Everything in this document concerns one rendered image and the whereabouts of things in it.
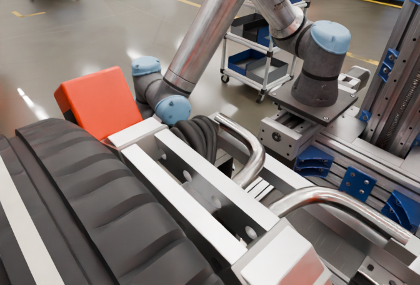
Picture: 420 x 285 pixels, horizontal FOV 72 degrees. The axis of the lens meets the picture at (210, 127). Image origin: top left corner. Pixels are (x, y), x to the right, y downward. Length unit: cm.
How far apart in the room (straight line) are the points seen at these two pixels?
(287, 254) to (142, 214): 12
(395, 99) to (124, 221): 93
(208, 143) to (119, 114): 16
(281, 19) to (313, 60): 16
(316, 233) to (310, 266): 116
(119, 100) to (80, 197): 20
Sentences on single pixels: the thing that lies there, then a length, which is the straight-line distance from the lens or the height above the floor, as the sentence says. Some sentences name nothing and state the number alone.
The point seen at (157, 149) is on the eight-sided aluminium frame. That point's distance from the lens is 34.
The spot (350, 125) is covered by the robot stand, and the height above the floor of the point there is 73.
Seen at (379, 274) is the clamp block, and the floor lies 95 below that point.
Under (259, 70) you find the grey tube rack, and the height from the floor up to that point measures 19.
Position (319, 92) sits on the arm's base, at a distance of 98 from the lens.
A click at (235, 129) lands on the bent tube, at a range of 52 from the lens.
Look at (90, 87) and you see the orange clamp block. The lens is 37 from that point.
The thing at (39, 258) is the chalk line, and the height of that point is 118.
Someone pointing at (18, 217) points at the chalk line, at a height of 118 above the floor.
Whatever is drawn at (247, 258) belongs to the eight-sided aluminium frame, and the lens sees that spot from 24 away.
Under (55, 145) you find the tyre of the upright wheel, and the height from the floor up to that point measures 117.
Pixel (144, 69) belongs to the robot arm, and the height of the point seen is 100.
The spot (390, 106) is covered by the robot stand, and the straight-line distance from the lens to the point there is 104.
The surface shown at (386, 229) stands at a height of 101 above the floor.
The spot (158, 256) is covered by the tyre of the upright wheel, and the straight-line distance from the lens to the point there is 18.
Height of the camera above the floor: 133
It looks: 38 degrees down
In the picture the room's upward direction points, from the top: 2 degrees clockwise
